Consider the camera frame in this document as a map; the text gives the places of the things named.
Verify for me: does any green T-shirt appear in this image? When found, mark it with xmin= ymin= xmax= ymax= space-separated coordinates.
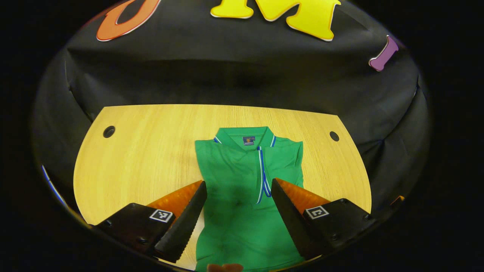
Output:
xmin=195 ymin=126 xmax=305 ymax=272

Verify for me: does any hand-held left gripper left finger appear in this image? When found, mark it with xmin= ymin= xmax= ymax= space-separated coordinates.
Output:
xmin=91 ymin=180 xmax=208 ymax=264

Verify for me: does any black backdrop cloth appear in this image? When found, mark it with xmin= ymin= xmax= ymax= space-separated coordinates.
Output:
xmin=32 ymin=0 xmax=431 ymax=212

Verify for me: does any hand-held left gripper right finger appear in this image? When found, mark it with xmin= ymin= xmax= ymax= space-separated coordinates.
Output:
xmin=271 ymin=178 xmax=379 ymax=260

